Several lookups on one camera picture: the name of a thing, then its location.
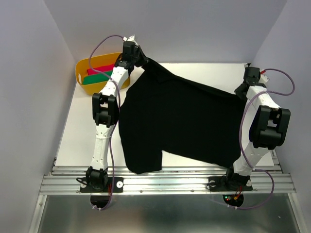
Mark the red rolled t-shirt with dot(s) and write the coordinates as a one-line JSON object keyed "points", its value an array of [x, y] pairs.
{"points": [[107, 68]]}

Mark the black t-shirt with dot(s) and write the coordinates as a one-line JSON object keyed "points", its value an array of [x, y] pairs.
{"points": [[165, 112]]}

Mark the yellow plastic basket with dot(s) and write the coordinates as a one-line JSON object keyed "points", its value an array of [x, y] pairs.
{"points": [[97, 61]]}

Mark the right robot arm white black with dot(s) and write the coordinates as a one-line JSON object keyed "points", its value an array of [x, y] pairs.
{"points": [[267, 131]]}

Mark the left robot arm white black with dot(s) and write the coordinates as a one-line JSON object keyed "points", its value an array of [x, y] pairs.
{"points": [[105, 112]]}

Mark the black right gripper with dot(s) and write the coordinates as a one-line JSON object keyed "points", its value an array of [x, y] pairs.
{"points": [[237, 91]]}

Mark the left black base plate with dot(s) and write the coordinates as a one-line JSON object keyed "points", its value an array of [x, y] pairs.
{"points": [[100, 188]]}

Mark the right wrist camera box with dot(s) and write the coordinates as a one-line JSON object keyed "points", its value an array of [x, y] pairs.
{"points": [[251, 75]]}

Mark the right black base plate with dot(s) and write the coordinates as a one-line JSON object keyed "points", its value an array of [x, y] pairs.
{"points": [[222, 184]]}

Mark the green rolled t-shirt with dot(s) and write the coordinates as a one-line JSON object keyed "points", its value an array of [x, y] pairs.
{"points": [[95, 77]]}

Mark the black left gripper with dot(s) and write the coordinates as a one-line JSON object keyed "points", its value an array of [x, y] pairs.
{"points": [[143, 59]]}

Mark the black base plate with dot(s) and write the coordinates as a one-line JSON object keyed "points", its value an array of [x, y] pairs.
{"points": [[100, 188], [222, 184]]}

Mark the aluminium rail frame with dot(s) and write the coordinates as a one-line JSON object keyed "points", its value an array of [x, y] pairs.
{"points": [[173, 200]]}

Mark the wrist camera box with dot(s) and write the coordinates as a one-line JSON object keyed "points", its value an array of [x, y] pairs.
{"points": [[251, 75], [129, 51]]}

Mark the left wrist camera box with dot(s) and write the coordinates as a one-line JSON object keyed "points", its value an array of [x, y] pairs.
{"points": [[129, 51]]}

